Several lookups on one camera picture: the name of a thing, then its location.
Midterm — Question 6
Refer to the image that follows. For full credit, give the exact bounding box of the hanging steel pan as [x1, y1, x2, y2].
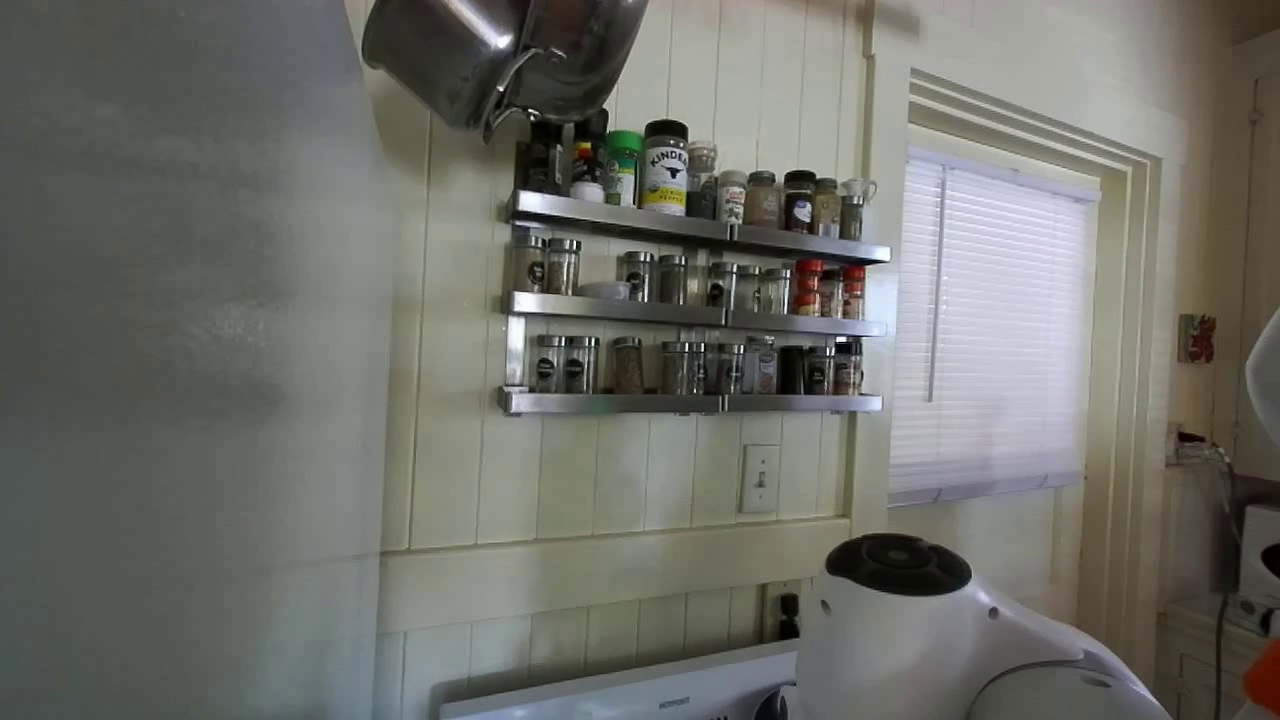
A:
[500, 0, 651, 127]

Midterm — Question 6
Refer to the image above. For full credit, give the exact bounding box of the steel lid spice jar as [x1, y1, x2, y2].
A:
[610, 336, 646, 395]

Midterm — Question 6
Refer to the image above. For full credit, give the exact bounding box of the row of steel lid jars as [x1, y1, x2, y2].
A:
[705, 261, 792, 316]
[532, 335, 601, 395]
[616, 251, 690, 306]
[511, 234, 583, 297]

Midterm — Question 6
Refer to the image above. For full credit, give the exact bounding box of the row of mixed spice jars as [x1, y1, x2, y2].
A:
[659, 335, 866, 397]

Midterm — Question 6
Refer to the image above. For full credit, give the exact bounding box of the white label spice jar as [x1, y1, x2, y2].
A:
[717, 170, 750, 226]

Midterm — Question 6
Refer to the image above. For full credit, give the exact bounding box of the large black lid spice jar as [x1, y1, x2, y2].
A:
[640, 119, 691, 217]

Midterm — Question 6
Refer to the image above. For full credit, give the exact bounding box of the glass spice grinder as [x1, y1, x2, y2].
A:
[686, 142, 720, 221]

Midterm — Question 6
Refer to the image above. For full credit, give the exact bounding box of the green lid spice jar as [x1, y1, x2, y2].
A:
[603, 130, 644, 209]

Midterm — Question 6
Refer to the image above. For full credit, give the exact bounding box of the brown spice jar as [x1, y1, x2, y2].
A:
[745, 170, 782, 230]

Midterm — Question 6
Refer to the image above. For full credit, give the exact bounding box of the row of red lid jars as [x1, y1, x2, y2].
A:
[794, 259, 868, 322]

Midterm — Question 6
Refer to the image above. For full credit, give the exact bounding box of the dark bottle with colourful label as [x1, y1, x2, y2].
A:
[568, 109, 610, 204]

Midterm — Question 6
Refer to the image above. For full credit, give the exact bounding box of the dark spice jar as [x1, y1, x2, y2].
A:
[782, 170, 818, 235]

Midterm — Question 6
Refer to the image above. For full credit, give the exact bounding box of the black box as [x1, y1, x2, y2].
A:
[514, 120, 569, 197]

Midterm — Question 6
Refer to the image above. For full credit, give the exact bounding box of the jar with small glass cup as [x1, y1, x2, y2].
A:
[839, 178, 878, 242]

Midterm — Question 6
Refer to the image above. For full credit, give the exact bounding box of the window with white blinds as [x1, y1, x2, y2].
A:
[887, 126, 1103, 508]

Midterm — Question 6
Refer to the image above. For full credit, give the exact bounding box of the hanging steel pot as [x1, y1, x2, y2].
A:
[361, 0, 561, 143]

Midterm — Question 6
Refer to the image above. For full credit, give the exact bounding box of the white cabinet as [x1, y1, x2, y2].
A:
[1156, 596, 1263, 720]

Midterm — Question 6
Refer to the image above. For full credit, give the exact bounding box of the white appliance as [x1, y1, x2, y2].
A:
[1238, 503, 1280, 633]

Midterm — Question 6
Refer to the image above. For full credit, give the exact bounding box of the steel wall spice rack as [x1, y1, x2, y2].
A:
[497, 188, 893, 417]

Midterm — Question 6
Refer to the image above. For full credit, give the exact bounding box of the cream light switch plate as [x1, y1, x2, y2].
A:
[739, 443, 783, 516]

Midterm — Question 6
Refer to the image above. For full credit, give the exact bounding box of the wall socket with black plug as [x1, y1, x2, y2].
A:
[764, 581, 805, 642]

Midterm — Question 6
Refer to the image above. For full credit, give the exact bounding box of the red wall ornament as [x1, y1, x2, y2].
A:
[1177, 313, 1218, 365]

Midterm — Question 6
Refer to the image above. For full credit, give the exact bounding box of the black cable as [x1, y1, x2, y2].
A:
[1210, 450, 1235, 720]

